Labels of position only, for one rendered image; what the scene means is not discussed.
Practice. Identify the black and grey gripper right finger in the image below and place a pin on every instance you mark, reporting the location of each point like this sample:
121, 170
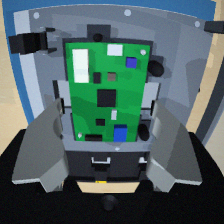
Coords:
178, 163

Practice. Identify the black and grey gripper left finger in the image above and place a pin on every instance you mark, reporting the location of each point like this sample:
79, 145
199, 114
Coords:
35, 161

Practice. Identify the green circuit board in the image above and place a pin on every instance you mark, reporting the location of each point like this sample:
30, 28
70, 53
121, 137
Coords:
106, 84

